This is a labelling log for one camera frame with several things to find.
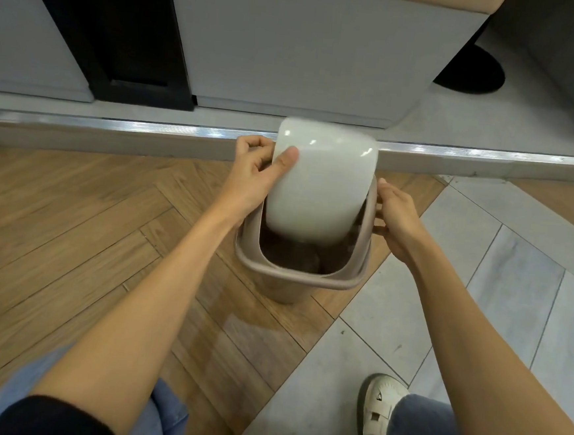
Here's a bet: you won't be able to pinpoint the metal floor strip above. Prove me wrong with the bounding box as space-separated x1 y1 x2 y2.
0 108 574 172

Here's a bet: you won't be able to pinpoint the person's left hand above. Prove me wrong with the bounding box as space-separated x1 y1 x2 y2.
215 132 302 225

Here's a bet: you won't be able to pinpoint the white plastic bin lid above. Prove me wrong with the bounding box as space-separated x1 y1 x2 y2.
263 115 380 248

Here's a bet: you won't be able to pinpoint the wide grey cabinet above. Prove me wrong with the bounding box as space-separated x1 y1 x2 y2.
156 0 494 137

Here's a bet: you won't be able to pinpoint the black round base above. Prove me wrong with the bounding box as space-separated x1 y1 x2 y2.
433 41 509 98

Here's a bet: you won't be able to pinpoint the person's right hand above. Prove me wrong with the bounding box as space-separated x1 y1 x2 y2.
370 177 438 267

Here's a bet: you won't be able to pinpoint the blue jeans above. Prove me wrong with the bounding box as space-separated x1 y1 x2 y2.
0 341 479 435

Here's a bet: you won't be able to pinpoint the beige plastic trash bin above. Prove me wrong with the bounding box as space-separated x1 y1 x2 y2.
230 174 380 312

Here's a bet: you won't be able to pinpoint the black sleeve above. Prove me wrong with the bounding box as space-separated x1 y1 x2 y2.
0 391 122 435

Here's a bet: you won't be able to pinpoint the grey cabinet side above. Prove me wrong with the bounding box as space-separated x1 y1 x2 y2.
482 0 574 145

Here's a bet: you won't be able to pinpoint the white sandal shoe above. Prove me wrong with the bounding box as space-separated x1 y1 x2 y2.
355 372 412 435

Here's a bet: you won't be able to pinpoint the person's right forearm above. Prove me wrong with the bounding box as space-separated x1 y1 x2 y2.
379 232 574 435

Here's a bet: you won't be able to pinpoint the black recessed panel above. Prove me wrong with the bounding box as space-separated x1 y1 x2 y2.
6 0 204 112

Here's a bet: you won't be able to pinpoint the person's left forearm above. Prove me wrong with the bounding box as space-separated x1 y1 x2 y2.
27 176 251 435

